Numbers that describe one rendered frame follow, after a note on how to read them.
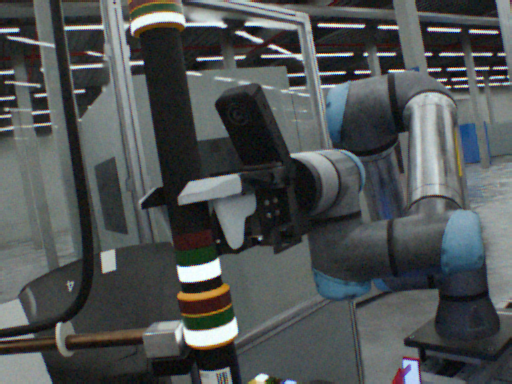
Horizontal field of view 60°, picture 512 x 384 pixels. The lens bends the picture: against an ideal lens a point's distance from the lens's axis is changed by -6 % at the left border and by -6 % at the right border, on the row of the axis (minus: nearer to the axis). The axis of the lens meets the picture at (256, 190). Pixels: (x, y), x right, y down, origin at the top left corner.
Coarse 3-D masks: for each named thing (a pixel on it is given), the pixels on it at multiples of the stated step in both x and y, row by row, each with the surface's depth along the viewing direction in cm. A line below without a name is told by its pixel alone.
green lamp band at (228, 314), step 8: (232, 304) 38; (216, 312) 36; (224, 312) 37; (232, 312) 38; (184, 320) 37; (192, 320) 36; (200, 320) 36; (208, 320) 36; (216, 320) 36; (224, 320) 37; (192, 328) 36; (200, 328) 36; (208, 328) 36
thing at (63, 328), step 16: (48, 0) 38; (64, 48) 38; (64, 64) 38; (64, 80) 38; (64, 96) 38; (80, 144) 39; (80, 160) 38; (80, 176) 38; (80, 192) 38; (80, 208) 38; (80, 288) 39; (80, 304) 39; (48, 320) 40; (64, 320) 39; (0, 336) 40; (16, 336) 40; (64, 336) 39; (64, 352) 39
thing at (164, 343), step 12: (156, 324) 40; (144, 336) 37; (156, 336) 37; (168, 336) 37; (180, 336) 38; (156, 348) 37; (168, 348) 37; (180, 348) 37; (192, 348) 39; (156, 360) 37; (168, 360) 37; (180, 360) 37; (192, 360) 38; (156, 372) 37; (168, 372) 37; (180, 372) 37; (192, 372) 38
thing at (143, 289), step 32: (96, 256) 54; (128, 256) 54; (160, 256) 54; (32, 288) 52; (96, 288) 51; (128, 288) 50; (160, 288) 50; (32, 320) 50; (96, 320) 48; (128, 320) 47; (160, 320) 47; (96, 352) 46; (128, 352) 45
